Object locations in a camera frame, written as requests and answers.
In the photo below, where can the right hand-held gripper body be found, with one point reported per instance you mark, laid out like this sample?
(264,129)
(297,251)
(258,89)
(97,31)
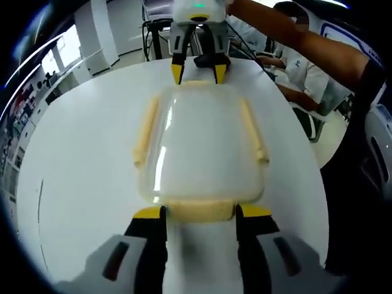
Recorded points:
(199,12)

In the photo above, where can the white chest device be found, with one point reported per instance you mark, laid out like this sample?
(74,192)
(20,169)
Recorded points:
(376,131)

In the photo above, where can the clear storage box yellow latches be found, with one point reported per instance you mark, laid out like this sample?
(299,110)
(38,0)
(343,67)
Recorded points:
(202,141)

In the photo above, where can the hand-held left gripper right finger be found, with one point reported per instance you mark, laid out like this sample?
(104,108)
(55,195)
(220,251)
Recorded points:
(269,263)

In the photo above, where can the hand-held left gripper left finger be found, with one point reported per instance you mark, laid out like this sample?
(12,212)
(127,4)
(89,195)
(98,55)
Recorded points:
(134,263)

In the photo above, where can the wall display board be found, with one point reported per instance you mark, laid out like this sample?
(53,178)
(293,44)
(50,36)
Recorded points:
(340,32)

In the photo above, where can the small black device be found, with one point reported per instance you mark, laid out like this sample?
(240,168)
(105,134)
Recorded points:
(203,62)

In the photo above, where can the white chair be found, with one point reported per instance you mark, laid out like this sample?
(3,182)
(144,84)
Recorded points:
(315,122)

